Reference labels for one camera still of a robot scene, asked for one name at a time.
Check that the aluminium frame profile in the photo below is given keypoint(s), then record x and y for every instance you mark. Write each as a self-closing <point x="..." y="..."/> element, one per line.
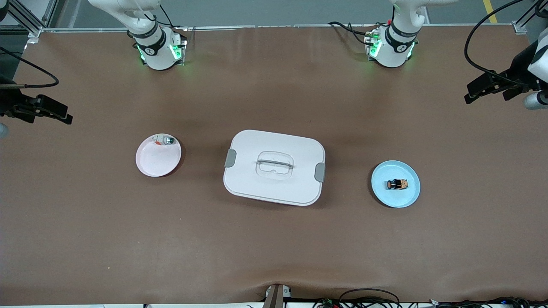
<point x="25" y="19"/>
<point x="524" y="21"/>

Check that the pink round plate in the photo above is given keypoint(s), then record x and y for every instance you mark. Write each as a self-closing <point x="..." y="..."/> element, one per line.
<point x="154" y="162"/>

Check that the metal table edge bracket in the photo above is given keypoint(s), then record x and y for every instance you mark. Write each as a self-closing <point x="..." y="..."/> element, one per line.
<point x="277" y="296"/>

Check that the white lidded storage box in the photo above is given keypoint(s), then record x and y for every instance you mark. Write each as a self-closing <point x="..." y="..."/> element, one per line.
<point x="274" y="188"/>

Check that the orange push-button switch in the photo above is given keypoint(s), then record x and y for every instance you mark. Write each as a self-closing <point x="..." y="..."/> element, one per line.
<point x="398" y="185"/>

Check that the green push-button switch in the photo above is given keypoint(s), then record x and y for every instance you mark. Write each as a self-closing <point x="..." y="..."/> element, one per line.
<point x="168" y="139"/>

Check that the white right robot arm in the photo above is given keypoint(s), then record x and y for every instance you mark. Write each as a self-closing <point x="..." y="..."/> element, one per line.
<point x="156" y="51"/>

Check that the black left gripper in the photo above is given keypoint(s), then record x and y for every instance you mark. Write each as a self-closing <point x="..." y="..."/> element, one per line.
<point x="516" y="69"/>

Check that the light blue round plate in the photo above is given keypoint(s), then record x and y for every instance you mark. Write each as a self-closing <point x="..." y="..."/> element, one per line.
<point x="394" y="199"/>

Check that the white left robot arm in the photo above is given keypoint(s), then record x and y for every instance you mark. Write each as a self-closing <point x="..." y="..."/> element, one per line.
<point x="396" y="49"/>

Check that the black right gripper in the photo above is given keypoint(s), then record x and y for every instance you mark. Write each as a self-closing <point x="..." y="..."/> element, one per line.
<point x="9" y="104"/>

